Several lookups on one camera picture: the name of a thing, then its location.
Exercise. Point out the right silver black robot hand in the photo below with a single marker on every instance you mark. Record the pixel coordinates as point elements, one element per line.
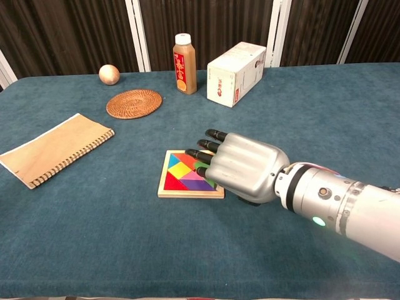
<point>247,168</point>

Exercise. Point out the green triangle tangram piece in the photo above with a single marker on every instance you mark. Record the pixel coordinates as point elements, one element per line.
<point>212,183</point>

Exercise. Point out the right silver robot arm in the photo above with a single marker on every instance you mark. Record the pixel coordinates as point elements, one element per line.
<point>343,203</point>

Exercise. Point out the purple wooden tangram parallelogram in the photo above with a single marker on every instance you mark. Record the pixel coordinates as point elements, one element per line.
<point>198,185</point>

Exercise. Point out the pink wooden tangram triangle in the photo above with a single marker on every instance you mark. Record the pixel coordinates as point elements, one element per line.
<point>190,176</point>

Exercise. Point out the orange wooden tangram triangle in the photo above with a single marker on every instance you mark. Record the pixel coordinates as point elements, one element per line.
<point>184,157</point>

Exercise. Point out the yellow wooden tangram square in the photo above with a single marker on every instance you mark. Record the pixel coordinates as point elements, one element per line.
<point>179,171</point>

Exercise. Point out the red wooden tangram triangle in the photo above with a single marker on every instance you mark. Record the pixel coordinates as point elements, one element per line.
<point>173,183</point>

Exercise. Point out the blue wooden tangram triangle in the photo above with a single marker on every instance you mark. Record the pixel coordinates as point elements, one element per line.
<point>172,161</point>

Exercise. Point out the white cardboard box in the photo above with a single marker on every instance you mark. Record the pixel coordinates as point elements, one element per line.
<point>234,75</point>

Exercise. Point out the brown drink bottle white cap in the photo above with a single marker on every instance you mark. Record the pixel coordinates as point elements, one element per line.
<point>185,68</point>

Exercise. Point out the round woven rattan coaster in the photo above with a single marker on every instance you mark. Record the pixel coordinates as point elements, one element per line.
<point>134,104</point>

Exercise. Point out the dark ribbed partition panel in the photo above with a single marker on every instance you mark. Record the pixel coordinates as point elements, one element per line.
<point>315,31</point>
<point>218,22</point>
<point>62,34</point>
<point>381,31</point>

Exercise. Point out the teal table cloth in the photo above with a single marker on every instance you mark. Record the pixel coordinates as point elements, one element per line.
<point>93,234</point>

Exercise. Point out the wooden ball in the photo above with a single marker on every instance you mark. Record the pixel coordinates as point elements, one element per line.
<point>109,74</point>

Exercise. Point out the kraft spiral notebook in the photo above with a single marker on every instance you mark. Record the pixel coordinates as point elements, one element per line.
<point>53,150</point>

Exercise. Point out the wooden tangram puzzle tray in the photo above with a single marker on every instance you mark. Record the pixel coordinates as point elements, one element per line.
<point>187,193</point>

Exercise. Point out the white partition post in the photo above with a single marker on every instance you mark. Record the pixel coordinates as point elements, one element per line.
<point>353,31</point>
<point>7,72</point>
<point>278,31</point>
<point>139,34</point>

